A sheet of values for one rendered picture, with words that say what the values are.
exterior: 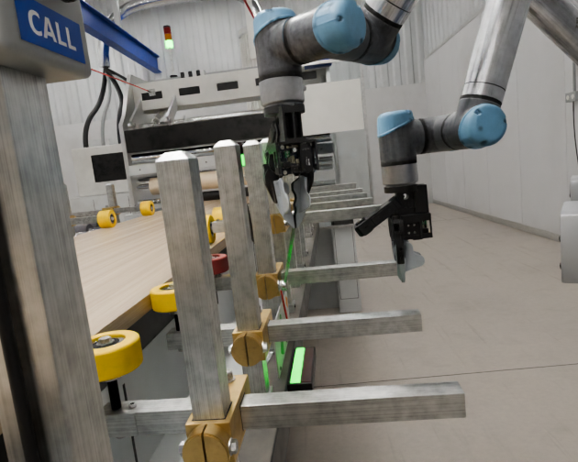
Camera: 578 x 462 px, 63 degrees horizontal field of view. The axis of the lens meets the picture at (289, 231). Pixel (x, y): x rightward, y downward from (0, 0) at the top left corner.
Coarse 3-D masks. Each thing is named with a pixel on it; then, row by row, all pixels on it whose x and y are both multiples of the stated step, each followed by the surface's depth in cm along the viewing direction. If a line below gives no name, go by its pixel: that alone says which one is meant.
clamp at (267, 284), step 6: (276, 264) 108; (282, 264) 108; (276, 270) 101; (258, 276) 99; (264, 276) 98; (270, 276) 98; (276, 276) 99; (258, 282) 97; (264, 282) 97; (270, 282) 97; (276, 282) 97; (258, 288) 97; (264, 288) 97; (270, 288) 97; (276, 288) 97; (258, 294) 97; (264, 294) 97; (270, 294) 97; (276, 294) 99
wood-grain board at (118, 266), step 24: (144, 216) 255; (96, 240) 168; (120, 240) 160; (144, 240) 153; (216, 240) 135; (96, 264) 117; (120, 264) 113; (144, 264) 110; (168, 264) 106; (96, 288) 90; (120, 288) 87; (144, 288) 85; (96, 312) 73; (120, 312) 71; (144, 312) 78; (0, 432) 44
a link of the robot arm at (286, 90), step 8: (264, 80) 78; (272, 80) 77; (280, 80) 76; (288, 80) 77; (296, 80) 78; (264, 88) 78; (272, 88) 77; (280, 88) 77; (288, 88) 77; (296, 88) 78; (304, 88) 81; (264, 96) 78; (272, 96) 77; (280, 96) 77; (288, 96) 77; (296, 96) 78; (304, 96) 80; (264, 104) 79; (272, 104) 78
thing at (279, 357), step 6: (282, 306) 101; (282, 312) 100; (288, 312) 111; (276, 318) 91; (282, 318) 99; (288, 318) 110; (276, 342) 88; (276, 348) 87; (276, 354) 87; (282, 354) 94; (276, 360) 87; (282, 360) 93; (276, 366) 87; (282, 366) 92
